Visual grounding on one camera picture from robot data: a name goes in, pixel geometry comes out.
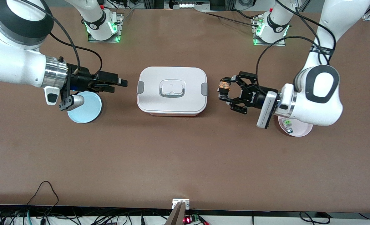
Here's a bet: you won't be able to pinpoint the orange and black push switch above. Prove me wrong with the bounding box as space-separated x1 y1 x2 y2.
219 81 232 101

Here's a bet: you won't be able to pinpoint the light blue round plate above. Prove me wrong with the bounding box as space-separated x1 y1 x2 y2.
67 92 103 123

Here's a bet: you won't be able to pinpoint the pale pink round plate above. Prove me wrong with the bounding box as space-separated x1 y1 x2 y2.
278 116 313 137

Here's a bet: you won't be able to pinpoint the white lunch box grey latches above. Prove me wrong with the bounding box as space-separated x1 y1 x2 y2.
136 66 209 117

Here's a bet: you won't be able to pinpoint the circuit module with red light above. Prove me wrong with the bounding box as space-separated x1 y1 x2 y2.
183 214 201 224

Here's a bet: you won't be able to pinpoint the grey metal bar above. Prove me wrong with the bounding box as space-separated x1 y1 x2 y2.
165 202 187 225

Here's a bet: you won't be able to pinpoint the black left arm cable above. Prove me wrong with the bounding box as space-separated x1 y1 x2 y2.
256 0 335 86

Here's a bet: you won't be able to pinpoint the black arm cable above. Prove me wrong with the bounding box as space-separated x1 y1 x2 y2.
256 0 335 86
16 0 103 75

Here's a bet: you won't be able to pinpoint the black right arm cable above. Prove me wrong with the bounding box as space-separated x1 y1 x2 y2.
16 0 103 75

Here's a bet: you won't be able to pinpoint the green and white push switch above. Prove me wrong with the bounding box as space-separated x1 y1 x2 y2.
282 119 294 133

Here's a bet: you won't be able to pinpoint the black braided cable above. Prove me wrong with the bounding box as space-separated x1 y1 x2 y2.
204 11 262 28

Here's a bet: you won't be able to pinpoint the thin black looped cable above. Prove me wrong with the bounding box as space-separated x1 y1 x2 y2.
26 181 59 207

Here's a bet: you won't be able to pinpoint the small white bracket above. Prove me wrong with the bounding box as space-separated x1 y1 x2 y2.
172 199 190 209

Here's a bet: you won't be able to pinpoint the black curled cable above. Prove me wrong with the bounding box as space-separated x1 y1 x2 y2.
299 212 331 224

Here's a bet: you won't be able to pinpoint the tangled black cables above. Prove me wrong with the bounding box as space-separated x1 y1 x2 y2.
0 205 173 225

